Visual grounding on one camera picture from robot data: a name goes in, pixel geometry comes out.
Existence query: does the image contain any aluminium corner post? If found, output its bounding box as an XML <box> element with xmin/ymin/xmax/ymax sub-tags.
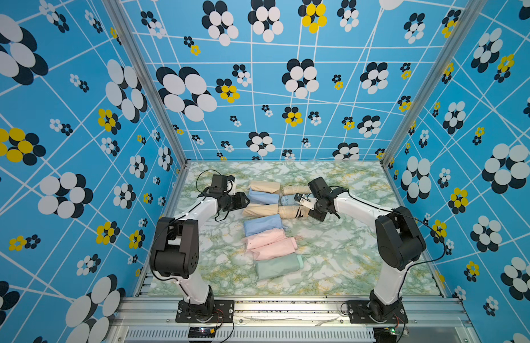
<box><xmin>381</xmin><ymin>0</ymin><xmax>487</xmax><ymax>169</ymax></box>
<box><xmin>103</xmin><ymin>0</ymin><xmax>188</xmax><ymax>170</ymax></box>

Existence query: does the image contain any blue umbrella sleeve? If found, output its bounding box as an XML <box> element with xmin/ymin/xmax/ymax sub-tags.
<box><xmin>248</xmin><ymin>189</ymin><xmax>280</xmax><ymax>205</ymax></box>
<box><xmin>243</xmin><ymin>214</ymin><xmax>284</xmax><ymax>237</ymax></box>

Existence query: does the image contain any beige umbrella sleeve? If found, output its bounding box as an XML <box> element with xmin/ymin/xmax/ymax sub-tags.
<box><xmin>249</xmin><ymin>180</ymin><xmax>281</xmax><ymax>194</ymax></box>
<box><xmin>243</xmin><ymin>204</ymin><xmax>279</xmax><ymax>218</ymax></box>

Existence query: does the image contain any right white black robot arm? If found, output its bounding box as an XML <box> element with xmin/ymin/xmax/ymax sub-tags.
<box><xmin>294</xmin><ymin>177</ymin><xmax>426</xmax><ymax>324</ymax></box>

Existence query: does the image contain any beige umbrella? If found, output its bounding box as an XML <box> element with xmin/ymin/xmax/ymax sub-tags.
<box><xmin>281</xmin><ymin>185</ymin><xmax>311</xmax><ymax>196</ymax></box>
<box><xmin>278</xmin><ymin>205</ymin><xmax>310</xmax><ymax>220</ymax></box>

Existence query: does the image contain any circuit board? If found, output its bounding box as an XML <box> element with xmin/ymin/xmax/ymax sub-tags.
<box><xmin>188</xmin><ymin>327</ymin><xmax>216</xmax><ymax>340</ymax></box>
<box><xmin>374</xmin><ymin>327</ymin><xmax>398</xmax><ymax>343</ymax></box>

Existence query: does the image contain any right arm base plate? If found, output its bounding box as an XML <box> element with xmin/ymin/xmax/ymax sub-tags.
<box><xmin>344</xmin><ymin>300</ymin><xmax>409</xmax><ymax>326</ymax></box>

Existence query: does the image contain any blue umbrella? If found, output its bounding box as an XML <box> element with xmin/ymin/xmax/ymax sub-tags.
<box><xmin>280</xmin><ymin>194</ymin><xmax>300</xmax><ymax>206</ymax></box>

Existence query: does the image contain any pink umbrella sleeve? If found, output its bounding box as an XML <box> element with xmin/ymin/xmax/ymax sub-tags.
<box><xmin>249</xmin><ymin>237</ymin><xmax>298</xmax><ymax>261</ymax></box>
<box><xmin>243</xmin><ymin>228</ymin><xmax>286</xmax><ymax>251</ymax></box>

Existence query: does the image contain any right aluminium corner post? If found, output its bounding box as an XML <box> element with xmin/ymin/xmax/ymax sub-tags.
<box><xmin>381</xmin><ymin>0</ymin><xmax>487</xmax><ymax>169</ymax></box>

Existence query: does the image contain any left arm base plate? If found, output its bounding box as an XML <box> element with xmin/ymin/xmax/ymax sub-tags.
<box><xmin>176</xmin><ymin>300</ymin><xmax>235</xmax><ymax>324</ymax></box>

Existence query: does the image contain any green umbrella sleeve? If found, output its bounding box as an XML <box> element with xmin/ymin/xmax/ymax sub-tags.
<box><xmin>256</xmin><ymin>253</ymin><xmax>303</xmax><ymax>281</ymax></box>

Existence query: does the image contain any left aluminium corner post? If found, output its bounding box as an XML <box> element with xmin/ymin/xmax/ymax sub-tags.
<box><xmin>103</xmin><ymin>0</ymin><xmax>188</xmax><ymax>170</ymax></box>

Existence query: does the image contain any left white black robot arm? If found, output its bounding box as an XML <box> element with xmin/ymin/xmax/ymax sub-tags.
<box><xmin>149</xmin><ymin>192</ymin><xmax>250</xmax><ymax>320</ymax></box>

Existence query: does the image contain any left circuit board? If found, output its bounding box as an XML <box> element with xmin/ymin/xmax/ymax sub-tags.
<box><xmin>188</xmin><ymin>327</ymin><xmax>216</xmax><ymax>340</ymax></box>

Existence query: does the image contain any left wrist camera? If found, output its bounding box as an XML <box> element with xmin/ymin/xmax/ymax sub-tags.
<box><xmin>208</xmin><ymin>174</ymin><xmax>235</xmax><ymax>195</ymax></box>

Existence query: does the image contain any aluminium front rail frame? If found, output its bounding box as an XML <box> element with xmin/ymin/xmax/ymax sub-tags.
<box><xmin>106</xmin><ymin>296</ymin><xmax>480</xmax><ymax>342</ymax></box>

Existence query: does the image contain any right circuit board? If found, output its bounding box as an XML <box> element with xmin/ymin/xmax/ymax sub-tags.
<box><xmin>374</xmin><ymin>327</ymin><xmax>398</xmax><ymax>343</ymax></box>

